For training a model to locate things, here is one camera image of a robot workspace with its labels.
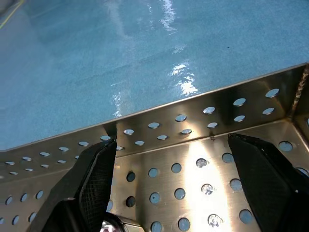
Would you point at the perforated metal tray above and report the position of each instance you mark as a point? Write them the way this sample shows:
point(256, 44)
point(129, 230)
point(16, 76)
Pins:
point(169, 154)

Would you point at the metal nut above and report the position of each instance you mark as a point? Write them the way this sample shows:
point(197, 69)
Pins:
point(113, 226)

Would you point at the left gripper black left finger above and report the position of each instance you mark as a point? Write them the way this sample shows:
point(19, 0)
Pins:
point(72, 193)

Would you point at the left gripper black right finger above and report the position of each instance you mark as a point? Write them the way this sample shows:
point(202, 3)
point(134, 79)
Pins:
point(265, 188)

